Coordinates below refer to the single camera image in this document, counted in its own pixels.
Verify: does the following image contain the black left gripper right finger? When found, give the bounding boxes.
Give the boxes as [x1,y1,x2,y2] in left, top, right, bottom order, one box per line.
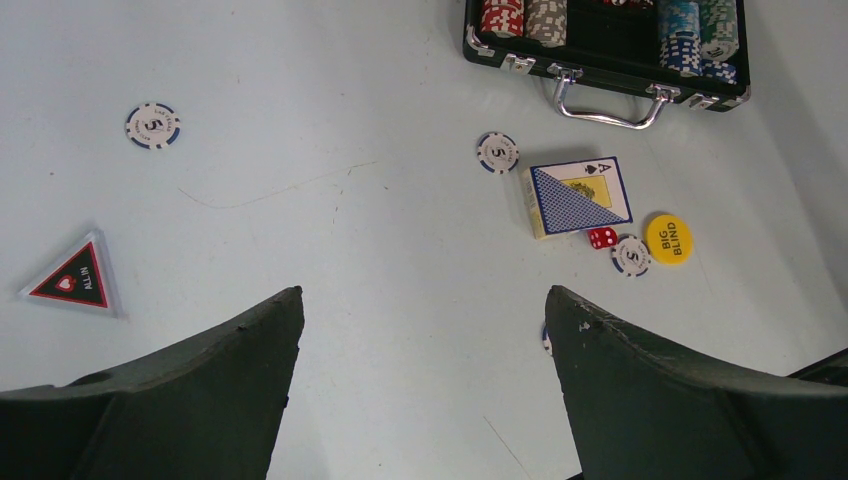
[545,286,847,479]

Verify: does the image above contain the green poker chip stack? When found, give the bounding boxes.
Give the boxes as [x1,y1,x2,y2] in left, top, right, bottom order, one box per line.
[699,0,740,85]

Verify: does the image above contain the red poker chip stack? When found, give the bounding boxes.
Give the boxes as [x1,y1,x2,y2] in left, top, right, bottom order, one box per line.
[480,0,525,38]

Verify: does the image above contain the white poker chip by die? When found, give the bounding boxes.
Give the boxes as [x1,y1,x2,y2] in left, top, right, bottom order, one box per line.
[611,234,652,278]

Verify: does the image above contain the white poker chip front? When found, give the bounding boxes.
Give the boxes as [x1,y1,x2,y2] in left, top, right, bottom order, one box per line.
[541,324,553,356]

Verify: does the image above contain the white blue poker chip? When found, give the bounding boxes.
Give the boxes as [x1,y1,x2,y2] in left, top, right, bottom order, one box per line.
[124,102,181,150]

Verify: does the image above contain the all in triangle button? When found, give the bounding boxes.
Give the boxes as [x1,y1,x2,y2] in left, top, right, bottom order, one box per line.
[18,228,124,319]

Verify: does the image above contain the light blue chip stack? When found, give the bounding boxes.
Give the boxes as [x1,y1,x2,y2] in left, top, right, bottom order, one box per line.
[657,1,702,77]

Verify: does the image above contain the red die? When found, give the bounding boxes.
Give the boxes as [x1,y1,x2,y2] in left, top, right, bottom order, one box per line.
[588,227,618,250]

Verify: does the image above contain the yellow big blind button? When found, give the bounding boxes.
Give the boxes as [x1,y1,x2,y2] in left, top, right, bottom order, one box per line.
[644,214,694,266]

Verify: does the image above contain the black poker set case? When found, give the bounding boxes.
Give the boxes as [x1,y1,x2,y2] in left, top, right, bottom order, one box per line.
[463,1,751,130]

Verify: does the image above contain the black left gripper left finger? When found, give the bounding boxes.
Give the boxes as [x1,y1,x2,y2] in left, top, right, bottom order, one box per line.
[1,286,305,479]

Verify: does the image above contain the blue playing card deck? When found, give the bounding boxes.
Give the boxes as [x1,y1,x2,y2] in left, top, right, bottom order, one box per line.
[522,156,633,240]

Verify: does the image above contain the white poker chip near deck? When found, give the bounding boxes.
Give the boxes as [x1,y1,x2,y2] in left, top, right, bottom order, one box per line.
[476,132,520,174]

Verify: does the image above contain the grey poker chip stack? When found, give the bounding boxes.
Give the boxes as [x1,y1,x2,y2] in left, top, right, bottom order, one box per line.
[524,0,567,48]

